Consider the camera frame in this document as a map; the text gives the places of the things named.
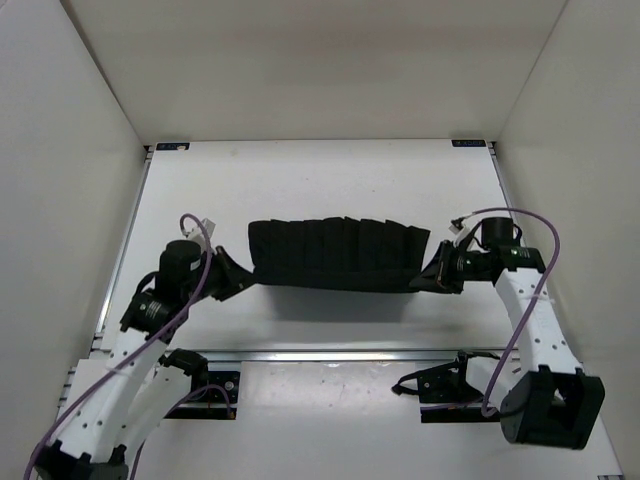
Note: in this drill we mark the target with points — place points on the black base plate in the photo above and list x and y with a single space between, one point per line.
214 395
453 392

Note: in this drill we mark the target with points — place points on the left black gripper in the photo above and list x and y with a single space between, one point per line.
236 276

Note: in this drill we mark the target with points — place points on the aluminium table front rail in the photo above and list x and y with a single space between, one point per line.
328 356

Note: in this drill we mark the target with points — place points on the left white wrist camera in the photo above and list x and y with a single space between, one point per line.
200 234

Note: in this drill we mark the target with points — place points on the black pleated skirt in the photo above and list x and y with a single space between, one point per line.
337 253

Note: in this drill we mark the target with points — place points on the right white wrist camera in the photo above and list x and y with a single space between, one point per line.
464 236

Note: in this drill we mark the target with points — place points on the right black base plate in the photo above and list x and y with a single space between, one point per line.
453 392

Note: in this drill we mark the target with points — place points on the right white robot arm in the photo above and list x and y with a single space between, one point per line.
536 388

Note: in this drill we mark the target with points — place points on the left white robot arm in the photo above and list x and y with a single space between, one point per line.
99 435

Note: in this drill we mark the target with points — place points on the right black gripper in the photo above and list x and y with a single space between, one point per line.
438 277

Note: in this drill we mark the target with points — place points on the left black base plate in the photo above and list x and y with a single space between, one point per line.
214 395

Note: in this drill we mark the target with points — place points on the right blue table label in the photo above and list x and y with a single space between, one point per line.
468 143

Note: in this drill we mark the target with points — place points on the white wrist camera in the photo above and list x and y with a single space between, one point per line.
464 236
200 234

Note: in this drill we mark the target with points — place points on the blue table label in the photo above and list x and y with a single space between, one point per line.
468 143
172 146

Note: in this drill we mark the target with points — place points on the left blue table label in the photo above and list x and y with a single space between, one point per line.
172 146

